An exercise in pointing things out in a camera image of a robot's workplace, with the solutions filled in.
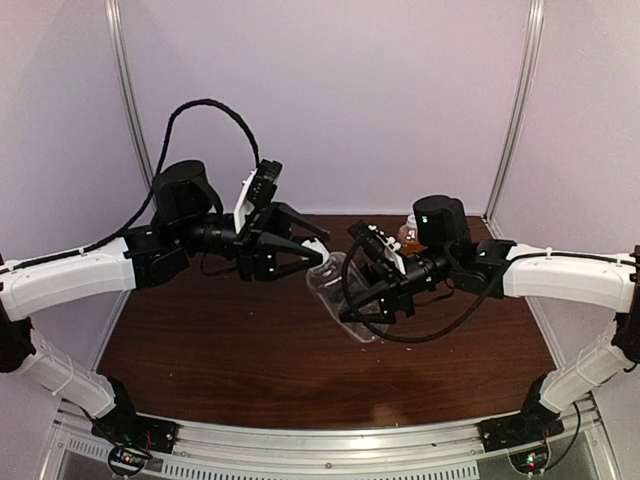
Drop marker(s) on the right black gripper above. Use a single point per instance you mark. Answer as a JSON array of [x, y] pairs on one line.
[[391, 287]]

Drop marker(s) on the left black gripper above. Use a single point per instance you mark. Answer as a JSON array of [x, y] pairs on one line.
[[258, 239]]

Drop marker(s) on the amber tea bottle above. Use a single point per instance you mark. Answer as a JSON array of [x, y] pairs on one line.
[[408, 239]]

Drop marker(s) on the white cap of clear bottle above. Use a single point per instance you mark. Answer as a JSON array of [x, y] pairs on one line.
[[317, 246]]

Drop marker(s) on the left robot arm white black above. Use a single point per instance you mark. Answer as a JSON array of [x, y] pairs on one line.
[[189, 220]]

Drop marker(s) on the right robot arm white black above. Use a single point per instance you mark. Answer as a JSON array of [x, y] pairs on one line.
[[499, 269]]

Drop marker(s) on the right round circuit board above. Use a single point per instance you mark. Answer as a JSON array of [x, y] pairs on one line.
[[529, 461]]

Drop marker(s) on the round circuit board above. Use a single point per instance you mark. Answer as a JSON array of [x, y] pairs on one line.
[[529, 461], [126, 462]]

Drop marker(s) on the left round circuit board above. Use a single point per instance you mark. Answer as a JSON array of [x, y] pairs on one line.
[[126, 462]]

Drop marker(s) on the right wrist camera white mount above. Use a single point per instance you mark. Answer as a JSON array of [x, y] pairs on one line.
[[378, 246]]

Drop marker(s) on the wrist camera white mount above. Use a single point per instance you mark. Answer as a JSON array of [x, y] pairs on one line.
[[378, 246], [257, 191]]

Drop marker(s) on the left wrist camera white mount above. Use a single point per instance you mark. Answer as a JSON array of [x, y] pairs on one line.
[[257, 191]]

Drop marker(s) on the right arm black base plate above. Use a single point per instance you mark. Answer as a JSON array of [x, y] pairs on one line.
[[514, 430]]

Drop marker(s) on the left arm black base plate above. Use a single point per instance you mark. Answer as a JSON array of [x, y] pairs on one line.
[[143, 433]]

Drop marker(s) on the left aluminium frame post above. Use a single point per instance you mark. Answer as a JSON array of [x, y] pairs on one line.
[[118, 42]]

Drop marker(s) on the aluminium frame post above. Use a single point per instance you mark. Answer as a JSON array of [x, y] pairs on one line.
[[529, 60], [118, 42]]

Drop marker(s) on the right aluminium frame post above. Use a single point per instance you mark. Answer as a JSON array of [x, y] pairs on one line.
[[529, 60]]

